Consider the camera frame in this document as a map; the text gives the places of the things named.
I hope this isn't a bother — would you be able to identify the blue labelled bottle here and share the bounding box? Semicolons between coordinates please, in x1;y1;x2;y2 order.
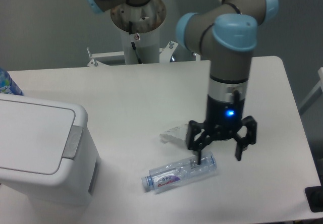
1;68;24;95

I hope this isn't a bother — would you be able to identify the clear plastic water bottle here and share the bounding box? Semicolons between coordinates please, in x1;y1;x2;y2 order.
141;151;217;193

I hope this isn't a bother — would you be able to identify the crumpled clear plastic wrapper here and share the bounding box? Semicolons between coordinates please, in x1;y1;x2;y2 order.
159;124;188;148

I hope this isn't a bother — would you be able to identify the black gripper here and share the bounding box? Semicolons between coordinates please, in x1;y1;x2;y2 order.
187;94;257;165

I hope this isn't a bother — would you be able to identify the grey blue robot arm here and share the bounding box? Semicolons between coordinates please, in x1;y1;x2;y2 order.
87;0;279;160

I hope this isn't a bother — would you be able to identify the white frame at right edge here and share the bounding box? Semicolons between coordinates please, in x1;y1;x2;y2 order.
298;67;322;116

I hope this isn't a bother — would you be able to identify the black object at table edge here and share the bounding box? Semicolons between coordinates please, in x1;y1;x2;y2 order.
305;186;322;213

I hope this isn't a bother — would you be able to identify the white push-lid trash can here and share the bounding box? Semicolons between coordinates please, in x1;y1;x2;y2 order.
1;94;100;205

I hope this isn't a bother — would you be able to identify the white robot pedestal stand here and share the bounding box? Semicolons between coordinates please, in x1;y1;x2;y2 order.
87;0;179;67

